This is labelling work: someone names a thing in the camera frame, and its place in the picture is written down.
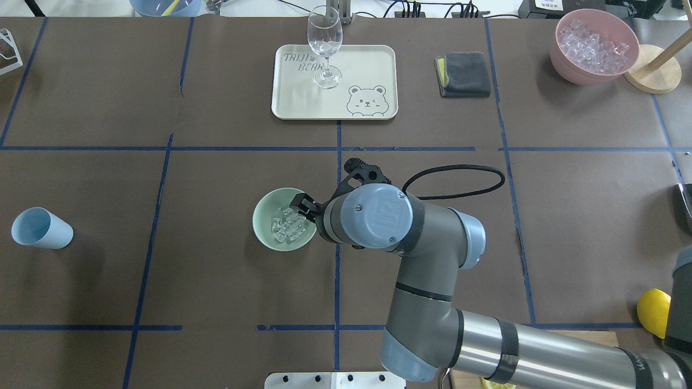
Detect clear wine glass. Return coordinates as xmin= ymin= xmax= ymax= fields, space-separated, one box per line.
xmin=307 ymin=5 xmax=343 ymax=89

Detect ice cubes in green bowl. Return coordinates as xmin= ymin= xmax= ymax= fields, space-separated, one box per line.
xmin=270 ymin=207 xmax=308 ymax=244

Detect yellow lemon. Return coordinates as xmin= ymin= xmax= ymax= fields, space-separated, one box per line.
xmin=637 ymin=289 xmax=671 ymax=339

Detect wooden cutting board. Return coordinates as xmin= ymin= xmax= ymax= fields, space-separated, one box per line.
xmin=442 ymin=330 xmax=619 ymax=388

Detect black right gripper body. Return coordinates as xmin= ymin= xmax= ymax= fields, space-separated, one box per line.
xmin=313 ymin=203 xmax=333 ymax=243

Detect cream bear serving tray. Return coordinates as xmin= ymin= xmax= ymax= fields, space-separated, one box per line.
xmin=271 ymin=44 xmax=398 ymax=120

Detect folded grey cloth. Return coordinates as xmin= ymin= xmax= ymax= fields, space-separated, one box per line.
xmin=434 ymin=52 xmax=491 ymax=98

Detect white wire cup rack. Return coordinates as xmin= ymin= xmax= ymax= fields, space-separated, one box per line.
xmin=1 ymin=29 xmax=24 ymax=75

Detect light blue cup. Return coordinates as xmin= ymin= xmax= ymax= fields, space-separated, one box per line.
xmin=11 ymin=207 xmax=74 ymax=250

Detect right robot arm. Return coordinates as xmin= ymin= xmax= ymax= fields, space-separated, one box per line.
xmin=291 ymin=184 xmax=690 ymax=388

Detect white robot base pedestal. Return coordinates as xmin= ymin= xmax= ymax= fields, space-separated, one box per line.
xmin=264 ymin=371 xmax=407 ymax=388

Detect green bowl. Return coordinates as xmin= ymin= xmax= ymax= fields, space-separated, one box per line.
xmin=252 ymin=187 xmax=316 ymax=252

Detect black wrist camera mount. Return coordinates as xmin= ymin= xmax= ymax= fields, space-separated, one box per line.
xmin=331 ymin=157 xmax=391 ymax=200

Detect wooden cup stand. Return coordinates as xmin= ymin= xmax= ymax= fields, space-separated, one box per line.
xmin=624 ymin=29 xmax=691 ymax=95

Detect pink bowl with ice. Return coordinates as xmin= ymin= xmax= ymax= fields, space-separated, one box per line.
xmin=550 ymin=8 xmax=640 ymax=85

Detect large blue bowl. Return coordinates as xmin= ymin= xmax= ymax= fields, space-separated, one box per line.
xmin=129 ymin=1 xmax=202 ymax=17

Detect lemon half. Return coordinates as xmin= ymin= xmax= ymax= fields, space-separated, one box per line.
xmin=480 ymin=377 xmax=517 ymax=389

